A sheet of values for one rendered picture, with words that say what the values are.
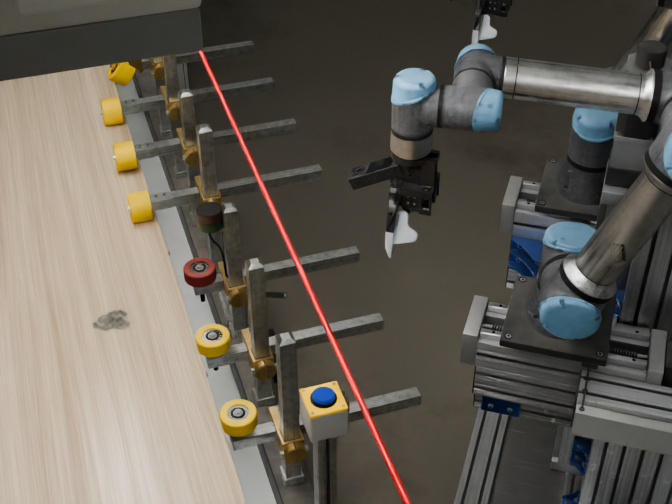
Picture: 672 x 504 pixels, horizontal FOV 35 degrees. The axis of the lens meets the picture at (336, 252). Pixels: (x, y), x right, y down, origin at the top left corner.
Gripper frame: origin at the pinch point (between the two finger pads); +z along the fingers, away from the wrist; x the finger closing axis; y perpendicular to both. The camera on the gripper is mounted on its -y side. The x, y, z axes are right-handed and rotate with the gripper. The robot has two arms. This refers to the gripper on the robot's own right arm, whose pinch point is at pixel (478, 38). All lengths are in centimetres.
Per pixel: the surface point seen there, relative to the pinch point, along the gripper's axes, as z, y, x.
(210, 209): 21, -50, -61
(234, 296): 45, -45, -63
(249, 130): 36, -62, -5
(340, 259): 47, -25, -40
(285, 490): 62, -18, -103
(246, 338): 46, -37, -75
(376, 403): 48, -3, -85
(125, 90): 70, -136, 58
